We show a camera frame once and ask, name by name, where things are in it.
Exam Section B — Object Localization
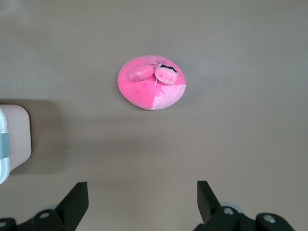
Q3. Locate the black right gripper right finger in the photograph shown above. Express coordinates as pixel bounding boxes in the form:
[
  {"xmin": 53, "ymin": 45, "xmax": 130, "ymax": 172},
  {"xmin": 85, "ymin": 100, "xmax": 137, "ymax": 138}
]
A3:
[{"xmin": 193, "ymin": 180, "xmax": 295, "ymax": 231}]

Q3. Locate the pink round plush toy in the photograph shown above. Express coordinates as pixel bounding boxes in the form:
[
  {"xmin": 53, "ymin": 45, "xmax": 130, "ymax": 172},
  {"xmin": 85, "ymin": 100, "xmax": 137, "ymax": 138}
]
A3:
[{"xmin": 117, "ymin": 54, "xmax": 188, "ymax": 111}]

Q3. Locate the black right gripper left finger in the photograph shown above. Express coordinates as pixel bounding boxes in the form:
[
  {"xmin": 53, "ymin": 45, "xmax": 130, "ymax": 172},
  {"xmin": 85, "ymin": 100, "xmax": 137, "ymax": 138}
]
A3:
[{"xmin": 0, "ymin": 182, "xmax": 89, "ymax": 231}]

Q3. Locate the translucent white plastic bin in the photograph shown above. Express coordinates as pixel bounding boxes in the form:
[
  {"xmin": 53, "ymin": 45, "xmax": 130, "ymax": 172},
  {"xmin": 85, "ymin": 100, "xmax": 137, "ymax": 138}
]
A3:
[{"xmin": 4, "ymin": 104, "xmax": 32, "ymax": 174}]

